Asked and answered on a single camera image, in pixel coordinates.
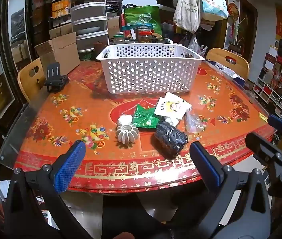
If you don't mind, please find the white blue paper bag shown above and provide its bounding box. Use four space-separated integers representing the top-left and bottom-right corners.
205 60 245 87

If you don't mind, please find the white ribbed round ball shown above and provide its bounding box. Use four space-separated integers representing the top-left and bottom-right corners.
116 124 139 145

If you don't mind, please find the clear plastic pack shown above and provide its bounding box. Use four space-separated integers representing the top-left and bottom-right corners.
185 111 205 133

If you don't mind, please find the black soft bundle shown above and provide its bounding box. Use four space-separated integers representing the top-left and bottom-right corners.
154 120 189 157

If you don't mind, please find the beige canvas tote bag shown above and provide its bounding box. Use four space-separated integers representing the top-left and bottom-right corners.
173 0 201 33

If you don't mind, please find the white stacked drawer tower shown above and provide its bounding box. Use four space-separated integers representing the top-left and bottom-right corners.
70 0 108 53

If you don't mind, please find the white shelf with boxes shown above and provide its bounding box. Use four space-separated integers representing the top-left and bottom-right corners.
253 39 282 119

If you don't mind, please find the brown plastic mug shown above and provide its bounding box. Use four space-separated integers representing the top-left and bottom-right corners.
93 42 108 61

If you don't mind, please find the green shopping bag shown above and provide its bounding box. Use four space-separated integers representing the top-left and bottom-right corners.
124 4 162 35

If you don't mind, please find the small white soft pack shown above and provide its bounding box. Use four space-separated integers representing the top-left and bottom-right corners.
117 114 133 126

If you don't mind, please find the black phone stand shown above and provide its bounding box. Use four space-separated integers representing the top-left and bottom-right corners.
44 62 69 93

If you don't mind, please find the left wooden chair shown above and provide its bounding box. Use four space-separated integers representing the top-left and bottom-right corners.
17 58 46 102

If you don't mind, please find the green lid glass jar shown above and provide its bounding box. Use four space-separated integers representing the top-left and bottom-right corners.
113 32 125 44

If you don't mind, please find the green crinkly plastic bag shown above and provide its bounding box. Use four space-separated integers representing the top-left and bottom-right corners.
132 104 161 129

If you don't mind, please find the blue illustrated paper bag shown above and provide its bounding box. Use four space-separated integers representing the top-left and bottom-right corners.
201 0 228 22

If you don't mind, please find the right wooden chair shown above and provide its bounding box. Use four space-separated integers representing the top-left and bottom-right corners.
206 48 250 80

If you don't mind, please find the white printed packet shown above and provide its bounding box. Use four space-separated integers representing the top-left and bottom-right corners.
154 92 192 120

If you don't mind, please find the wooden chair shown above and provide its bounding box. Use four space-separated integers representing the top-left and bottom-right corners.
206 48 250 80
17 58 46 102

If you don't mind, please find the red lid olive jar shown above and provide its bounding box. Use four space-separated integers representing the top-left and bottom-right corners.
136 25 152 43

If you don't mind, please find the white perforated plastic basket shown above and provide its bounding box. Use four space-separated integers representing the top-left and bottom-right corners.
97 43 205 94

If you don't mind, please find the brown cardboard box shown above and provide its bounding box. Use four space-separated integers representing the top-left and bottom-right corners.
34 32 80 77

